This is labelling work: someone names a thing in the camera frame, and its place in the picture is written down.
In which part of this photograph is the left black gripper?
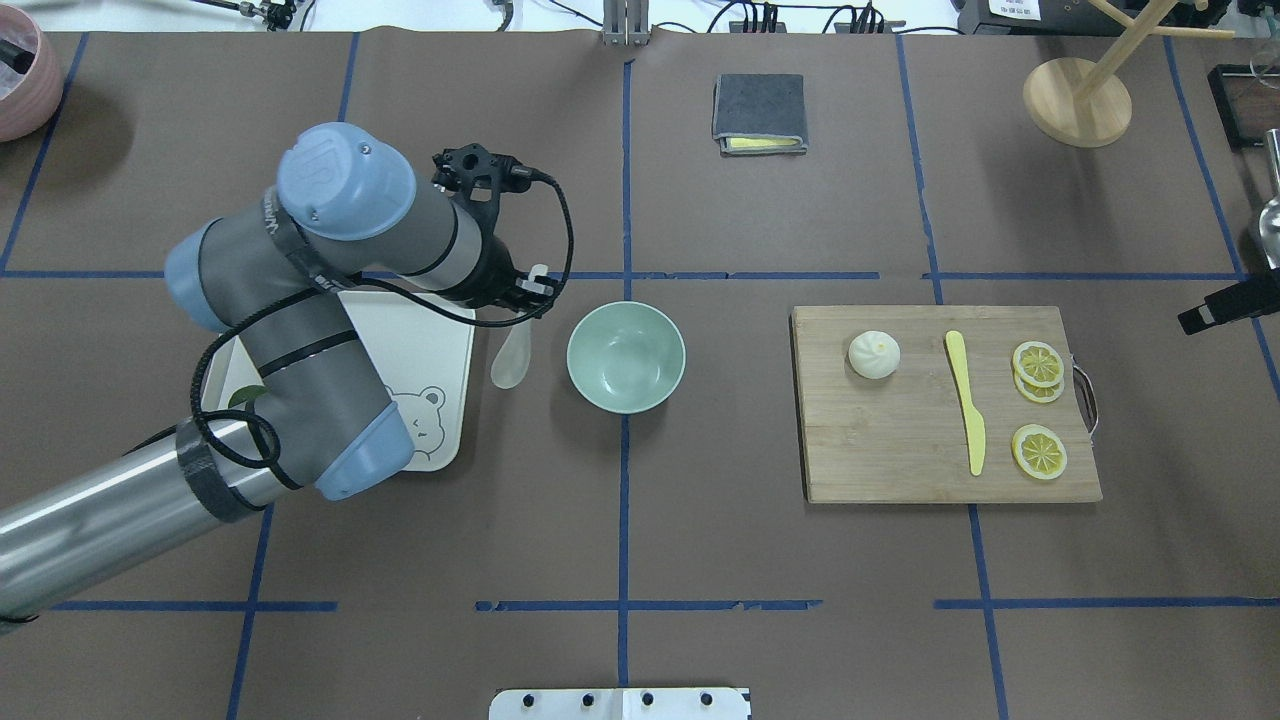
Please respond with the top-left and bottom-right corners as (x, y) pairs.
(461, 234), (556, 313)

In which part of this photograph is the white ceramic spoon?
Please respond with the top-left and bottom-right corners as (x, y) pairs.
(490, 316), (538, 389)

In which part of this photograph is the white steamed bun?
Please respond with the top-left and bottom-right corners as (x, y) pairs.
(846, 331), (901, 380)

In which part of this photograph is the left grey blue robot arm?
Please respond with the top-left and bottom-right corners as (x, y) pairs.
(1, 122), (566, 633)

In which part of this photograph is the mint green bowl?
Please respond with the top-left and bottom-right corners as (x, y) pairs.
(566, 301), (687, 415)

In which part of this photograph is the pink bowl with ice cubes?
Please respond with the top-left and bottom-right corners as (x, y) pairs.
(1, 4), (65, 143)

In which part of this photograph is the metal scoop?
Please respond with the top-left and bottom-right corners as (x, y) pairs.
(1254, 129), (1279, 270)

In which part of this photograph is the cream bear tray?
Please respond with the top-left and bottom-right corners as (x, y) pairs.
(202, 291), (474, 486)

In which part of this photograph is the black framed tray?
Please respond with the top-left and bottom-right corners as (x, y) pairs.
(1207, 64), (1279, 149)

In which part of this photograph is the upper lemon slice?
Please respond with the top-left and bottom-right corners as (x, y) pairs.
(1011, 341), (1066, 388)

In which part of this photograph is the lemon slice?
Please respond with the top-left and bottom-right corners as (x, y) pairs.
(1014, 375), (1065, 404)
(1010, 424), (1068, 482)
(1011, 341), (1066, 388)

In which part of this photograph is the middle lemon slice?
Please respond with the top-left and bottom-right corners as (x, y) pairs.
(1014, 375), (1065, 404)

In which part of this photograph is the wooden stand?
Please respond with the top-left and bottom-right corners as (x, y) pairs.
(1021, 1), (1236, 149)

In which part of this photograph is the lower lemon slice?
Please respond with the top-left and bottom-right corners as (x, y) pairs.
(1010, 424), (1068, 482)

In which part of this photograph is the green avocado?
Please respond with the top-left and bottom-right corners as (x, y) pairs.
(227, 384), (268, 409)

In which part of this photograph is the grey folded cloth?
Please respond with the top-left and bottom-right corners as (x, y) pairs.
(710, 73), (809, 156)

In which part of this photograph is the yellow plastic knife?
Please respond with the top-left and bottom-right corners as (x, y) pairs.
(943, 329), (987, 477)

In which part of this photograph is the bamboo cutting board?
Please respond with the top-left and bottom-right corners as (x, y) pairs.
(790, 305), (1103, 503)

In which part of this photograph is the white metal mounting plate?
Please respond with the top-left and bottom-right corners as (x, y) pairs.
(488, 687), (753, 719)

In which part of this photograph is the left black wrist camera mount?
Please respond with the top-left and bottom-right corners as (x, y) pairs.
(431, 143), (541, 234)

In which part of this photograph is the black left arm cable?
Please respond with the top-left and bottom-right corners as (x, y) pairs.
(189, 168), (577, 492)

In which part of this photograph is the grey metal bracket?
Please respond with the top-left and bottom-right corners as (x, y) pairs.
(600, 0), (652, 47)

